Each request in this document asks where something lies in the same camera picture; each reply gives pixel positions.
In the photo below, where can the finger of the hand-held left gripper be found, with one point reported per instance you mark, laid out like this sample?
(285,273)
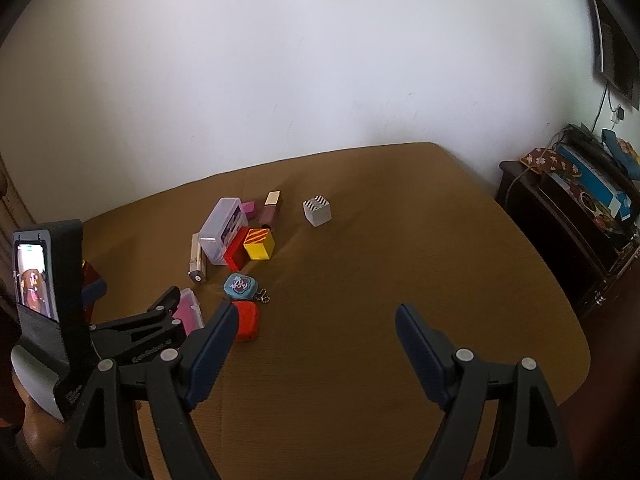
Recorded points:
(160,302)
(150,342)

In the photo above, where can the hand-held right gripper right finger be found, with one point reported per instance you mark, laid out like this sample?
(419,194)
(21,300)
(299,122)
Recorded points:
(425,355)

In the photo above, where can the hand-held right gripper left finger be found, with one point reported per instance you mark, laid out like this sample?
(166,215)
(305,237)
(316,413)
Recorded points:
(210,355)

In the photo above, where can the clear box with pink insert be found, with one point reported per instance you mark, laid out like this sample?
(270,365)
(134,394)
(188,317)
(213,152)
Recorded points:
(189,312)

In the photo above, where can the red block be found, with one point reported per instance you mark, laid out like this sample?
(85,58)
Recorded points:
(246,321)

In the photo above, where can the beige tube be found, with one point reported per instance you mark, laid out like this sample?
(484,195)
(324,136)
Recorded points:
(196,260)

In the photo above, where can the clear plastic box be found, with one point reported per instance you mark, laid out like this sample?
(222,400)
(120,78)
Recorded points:
(222,230)

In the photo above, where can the yellow striped cube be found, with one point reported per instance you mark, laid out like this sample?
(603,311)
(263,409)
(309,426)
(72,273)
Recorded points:
(259,246)

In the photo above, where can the pink block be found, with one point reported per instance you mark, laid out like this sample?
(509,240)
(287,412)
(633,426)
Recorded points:
(249,210)

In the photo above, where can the pink lipstick tube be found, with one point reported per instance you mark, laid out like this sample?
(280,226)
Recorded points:
(270,210)

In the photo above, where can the white striped cube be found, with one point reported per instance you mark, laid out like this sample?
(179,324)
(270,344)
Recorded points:
(317,211)

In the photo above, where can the person's left hand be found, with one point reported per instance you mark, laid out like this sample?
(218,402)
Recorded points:
(42,435)

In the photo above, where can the dark wooden cabinet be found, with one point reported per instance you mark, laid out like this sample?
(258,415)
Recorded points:
(555,230)

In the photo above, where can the floral patterned cloth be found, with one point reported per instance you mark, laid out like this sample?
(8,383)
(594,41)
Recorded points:
(547,162)

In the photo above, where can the blue cardboard box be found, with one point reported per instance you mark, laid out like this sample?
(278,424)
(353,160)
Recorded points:
(595,182)

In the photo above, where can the teal bag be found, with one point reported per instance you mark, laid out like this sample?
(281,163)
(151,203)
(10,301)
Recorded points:
(622,152)

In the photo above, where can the wall power adapter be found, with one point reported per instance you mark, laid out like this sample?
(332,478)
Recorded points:
(619,114)

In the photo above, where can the wall television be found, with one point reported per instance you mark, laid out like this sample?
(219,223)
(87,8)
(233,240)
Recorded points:
(617,50)

